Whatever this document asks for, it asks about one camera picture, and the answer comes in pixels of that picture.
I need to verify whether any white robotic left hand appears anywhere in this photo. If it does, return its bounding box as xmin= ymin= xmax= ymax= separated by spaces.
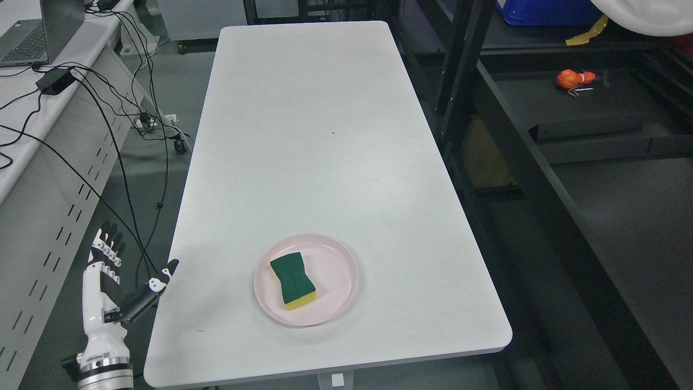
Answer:
xmin=81 ymin=220 xmax=180 ymax=366

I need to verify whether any green yellow sponge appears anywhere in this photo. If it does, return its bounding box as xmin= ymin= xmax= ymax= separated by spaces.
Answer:
xmin=270 ymin=252 xmax=317 ymax=311

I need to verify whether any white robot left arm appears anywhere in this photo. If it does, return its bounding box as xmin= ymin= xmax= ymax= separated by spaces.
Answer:
xmin=60 ymin=353 xmax=134 ymax=389

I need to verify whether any dark metal shelf rack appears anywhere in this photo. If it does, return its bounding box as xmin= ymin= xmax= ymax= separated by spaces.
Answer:
xmin=391 ymin=1 xmax=691 ymax=389

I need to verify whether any orange toy on shelf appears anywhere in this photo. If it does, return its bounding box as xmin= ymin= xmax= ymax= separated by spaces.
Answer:
xmin=556 ymin=69 xmax=597 ymax=90

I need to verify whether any white cloth bag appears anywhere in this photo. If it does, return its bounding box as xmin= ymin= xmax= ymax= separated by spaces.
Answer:
xmin=592 ymin=1 xmax=692 ymax=36

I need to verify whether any white side desk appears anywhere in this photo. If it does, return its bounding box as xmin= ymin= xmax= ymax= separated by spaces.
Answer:
xmin=2 ymin=1 xmax=159 ymax=389

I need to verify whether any white power strip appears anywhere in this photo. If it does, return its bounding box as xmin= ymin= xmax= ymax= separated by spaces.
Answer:
xmin=131 ymin=113 xmax=179 ymax=135

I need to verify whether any pink round plate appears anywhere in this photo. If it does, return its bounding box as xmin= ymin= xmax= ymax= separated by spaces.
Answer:
xmin=253 ymin=234 xmax=359 ymax=327

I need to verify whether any black power adapter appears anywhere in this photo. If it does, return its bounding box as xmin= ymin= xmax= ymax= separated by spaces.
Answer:
xmin=35 ymin=68 xmax=76 ymax=96

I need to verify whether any grey laptop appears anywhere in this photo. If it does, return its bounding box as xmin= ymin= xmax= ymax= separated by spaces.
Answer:
xmin=1 ymin=1 xmax=85 ymax=68

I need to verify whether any blue plastic crate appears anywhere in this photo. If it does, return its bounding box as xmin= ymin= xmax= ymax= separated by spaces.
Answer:
xmin=495 ymin=1 xmax=603 ymax=27

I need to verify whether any yellow tape strip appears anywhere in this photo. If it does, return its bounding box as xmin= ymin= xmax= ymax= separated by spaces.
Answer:
xmin=565 ymin=14 xmax=609 ymax=47

